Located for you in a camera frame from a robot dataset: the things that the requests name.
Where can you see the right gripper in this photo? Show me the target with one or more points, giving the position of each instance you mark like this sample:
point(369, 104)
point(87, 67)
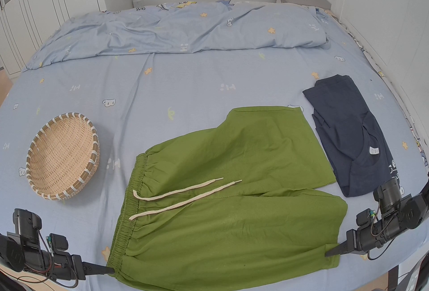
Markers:
point(367, 237)

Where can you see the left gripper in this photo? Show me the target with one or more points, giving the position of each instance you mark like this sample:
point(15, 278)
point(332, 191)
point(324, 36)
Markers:
point(73, 268)

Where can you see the green shorts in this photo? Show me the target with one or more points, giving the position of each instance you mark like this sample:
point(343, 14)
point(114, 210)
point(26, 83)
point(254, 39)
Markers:
point(234, 182)

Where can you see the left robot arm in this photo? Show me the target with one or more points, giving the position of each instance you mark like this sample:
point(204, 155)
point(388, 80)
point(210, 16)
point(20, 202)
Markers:
point(23, 236)

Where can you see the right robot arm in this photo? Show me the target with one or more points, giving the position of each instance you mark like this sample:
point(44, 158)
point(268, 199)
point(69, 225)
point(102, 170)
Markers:
point(412, 209)

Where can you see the round woven basket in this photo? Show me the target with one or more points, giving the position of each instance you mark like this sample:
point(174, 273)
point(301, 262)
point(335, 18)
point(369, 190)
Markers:
point(60, 155)

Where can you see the dark blue T-shirt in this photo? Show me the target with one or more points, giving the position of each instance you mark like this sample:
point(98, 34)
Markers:
point(345, 122)

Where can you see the pale blue quilt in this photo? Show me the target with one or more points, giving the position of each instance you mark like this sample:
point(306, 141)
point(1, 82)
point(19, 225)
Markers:
point(167, 31)

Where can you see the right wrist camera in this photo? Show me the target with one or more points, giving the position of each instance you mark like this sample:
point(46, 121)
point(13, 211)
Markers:
point(363, 217)

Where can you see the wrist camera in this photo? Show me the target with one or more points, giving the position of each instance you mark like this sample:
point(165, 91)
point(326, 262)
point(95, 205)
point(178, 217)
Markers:
point(363, 217)
point(57, 243)

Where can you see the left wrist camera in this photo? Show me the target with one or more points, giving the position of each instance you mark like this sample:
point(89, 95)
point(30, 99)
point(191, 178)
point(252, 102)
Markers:
point(57, 243)

